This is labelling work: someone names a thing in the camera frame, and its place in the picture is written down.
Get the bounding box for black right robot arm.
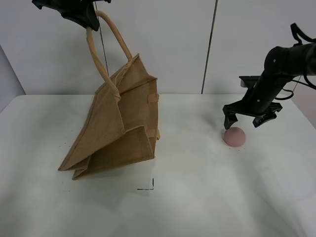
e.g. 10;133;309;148
223;43;316;129

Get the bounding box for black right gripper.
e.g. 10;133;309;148
223;100;282;129

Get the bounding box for pink peach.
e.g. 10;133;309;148
223;127;246;147

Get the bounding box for brown linen tote bag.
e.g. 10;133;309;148
59;10;160;180

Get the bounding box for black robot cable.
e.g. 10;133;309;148
276;23;316;101

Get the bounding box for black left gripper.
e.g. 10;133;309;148
32;0;99;31

